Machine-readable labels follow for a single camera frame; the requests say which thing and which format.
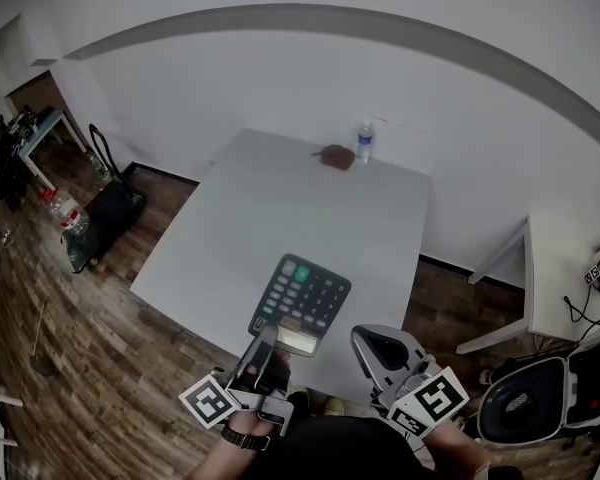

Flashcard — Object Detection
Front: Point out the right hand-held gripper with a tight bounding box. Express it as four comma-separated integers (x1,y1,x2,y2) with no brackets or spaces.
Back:
350,324,470,438

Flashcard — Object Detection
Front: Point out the person's black shirt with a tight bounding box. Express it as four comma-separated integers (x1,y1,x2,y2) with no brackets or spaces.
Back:
254,415,434,480

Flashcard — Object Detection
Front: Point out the clear water bottle blue label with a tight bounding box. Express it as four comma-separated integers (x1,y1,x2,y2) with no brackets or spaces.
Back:
354,120,376,164

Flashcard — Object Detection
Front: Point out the black calculator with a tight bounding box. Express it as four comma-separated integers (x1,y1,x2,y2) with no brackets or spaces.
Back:
248,252,353,358

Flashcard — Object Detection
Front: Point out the clear plastic bottle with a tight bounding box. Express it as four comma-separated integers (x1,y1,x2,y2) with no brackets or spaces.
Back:
87,153,110,179

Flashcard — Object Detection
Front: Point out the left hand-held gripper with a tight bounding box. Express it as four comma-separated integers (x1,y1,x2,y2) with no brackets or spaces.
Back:
178,325,295,438

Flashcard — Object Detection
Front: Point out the white side desk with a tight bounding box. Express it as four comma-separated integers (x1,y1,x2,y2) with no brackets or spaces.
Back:
454,210,600,354

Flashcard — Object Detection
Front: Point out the dark clutter pile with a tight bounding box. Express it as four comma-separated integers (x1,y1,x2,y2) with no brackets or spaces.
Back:
0,105,36,209

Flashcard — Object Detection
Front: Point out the dustpan with stick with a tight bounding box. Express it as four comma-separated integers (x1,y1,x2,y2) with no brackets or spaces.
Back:
29,301,56,380

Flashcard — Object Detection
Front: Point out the black platform trolley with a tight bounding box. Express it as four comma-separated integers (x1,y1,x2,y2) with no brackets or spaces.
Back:
60,123,147,274

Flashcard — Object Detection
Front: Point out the white table with grey top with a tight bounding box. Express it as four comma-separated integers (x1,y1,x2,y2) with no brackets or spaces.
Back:
18,108,89,192

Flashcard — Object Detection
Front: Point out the black cable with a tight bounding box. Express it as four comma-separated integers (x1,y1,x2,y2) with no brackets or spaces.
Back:
562,280,600,342

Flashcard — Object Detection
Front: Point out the large jug with red cap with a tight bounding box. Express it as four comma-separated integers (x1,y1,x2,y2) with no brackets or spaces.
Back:
40,186,91,238

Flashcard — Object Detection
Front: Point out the black wristwatch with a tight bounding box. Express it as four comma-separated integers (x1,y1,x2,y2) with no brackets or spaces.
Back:
220,423,272,453

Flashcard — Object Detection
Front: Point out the person's right forearm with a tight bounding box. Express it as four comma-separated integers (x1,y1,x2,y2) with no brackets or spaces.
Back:
423,417,489,480

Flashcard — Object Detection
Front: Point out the black bag with white stripes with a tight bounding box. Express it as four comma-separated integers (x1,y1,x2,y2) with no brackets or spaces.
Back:
564,337,600,437

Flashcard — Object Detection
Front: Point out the brown leather pouch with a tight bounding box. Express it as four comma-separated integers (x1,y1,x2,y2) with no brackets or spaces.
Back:
310,143,356,172

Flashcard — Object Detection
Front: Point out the person's left forearm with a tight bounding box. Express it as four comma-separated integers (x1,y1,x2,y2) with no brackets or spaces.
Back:
187,410,271,480

